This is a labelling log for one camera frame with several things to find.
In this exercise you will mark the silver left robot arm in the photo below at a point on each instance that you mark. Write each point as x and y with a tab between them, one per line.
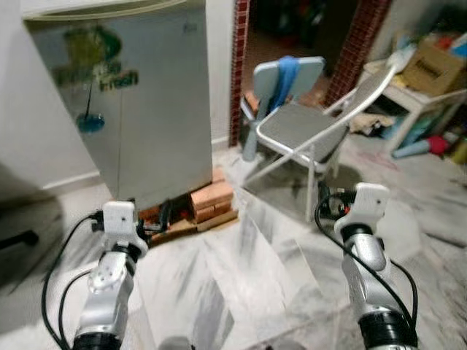
106	292

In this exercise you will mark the grey small fridge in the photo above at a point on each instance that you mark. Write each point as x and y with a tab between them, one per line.
109	10

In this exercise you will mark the orange brick stack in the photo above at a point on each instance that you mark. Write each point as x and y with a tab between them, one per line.
211	197

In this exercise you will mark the grey metal folding chair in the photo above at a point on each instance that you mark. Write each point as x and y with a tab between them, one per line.
295	124

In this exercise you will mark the beige crumpled cloth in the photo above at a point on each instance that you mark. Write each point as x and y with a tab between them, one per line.
372	124

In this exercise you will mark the light blue bottle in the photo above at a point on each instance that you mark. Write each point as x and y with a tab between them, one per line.
410	149

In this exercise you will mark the red round container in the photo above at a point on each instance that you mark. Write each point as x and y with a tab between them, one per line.
438	144

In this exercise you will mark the white storage shelf table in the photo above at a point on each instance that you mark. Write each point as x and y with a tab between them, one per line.
408	98

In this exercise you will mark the yellow-green jar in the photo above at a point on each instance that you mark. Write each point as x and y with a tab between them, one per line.
460	153

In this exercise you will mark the blue cloth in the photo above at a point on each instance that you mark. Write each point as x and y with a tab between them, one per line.
284	80

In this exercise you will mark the black floor object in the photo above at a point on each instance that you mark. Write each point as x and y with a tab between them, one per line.
18	239

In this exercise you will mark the brown cardboard box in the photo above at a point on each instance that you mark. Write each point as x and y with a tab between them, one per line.
430	69

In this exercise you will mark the blue packet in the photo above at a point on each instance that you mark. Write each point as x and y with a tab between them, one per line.
460	45

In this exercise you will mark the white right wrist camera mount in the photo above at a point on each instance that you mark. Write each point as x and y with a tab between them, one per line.
365	204

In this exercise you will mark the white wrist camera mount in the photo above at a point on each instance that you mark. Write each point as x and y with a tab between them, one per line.
120	219
365	204

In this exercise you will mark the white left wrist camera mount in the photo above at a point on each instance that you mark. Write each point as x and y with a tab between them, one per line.
120	219

